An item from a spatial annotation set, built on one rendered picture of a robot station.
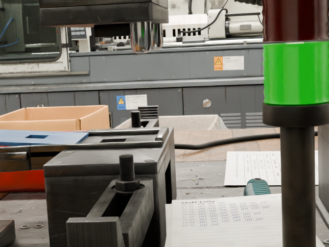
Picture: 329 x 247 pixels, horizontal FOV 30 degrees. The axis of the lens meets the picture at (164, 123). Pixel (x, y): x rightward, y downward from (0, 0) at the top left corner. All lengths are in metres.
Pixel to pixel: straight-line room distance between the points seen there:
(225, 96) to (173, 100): 0.44
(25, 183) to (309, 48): 0.54
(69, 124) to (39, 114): 0.64
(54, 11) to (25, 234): 0.23
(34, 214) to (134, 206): 0.29
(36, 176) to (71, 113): 2.65
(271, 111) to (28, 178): 0.51
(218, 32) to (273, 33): 4.90
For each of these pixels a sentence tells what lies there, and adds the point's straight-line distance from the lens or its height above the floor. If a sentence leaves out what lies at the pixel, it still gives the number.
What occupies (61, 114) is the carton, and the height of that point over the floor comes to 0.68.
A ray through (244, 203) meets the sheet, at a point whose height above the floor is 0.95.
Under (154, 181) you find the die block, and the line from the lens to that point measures 0.53.
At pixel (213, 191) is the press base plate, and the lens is 0.76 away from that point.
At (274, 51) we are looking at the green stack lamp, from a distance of 0.35.
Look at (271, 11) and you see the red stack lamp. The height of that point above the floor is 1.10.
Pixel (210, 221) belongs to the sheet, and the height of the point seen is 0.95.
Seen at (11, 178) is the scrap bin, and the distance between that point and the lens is 0.82.
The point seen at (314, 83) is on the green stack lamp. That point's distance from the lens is 0.35.
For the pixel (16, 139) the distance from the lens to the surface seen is 0.65.
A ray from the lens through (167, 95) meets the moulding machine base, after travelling 5.13.
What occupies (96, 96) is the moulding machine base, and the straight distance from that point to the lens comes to 5.26.
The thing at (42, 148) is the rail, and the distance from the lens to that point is 0.62.
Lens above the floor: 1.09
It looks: 8 degrees down
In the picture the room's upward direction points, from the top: 3 degrees counter-clockwise
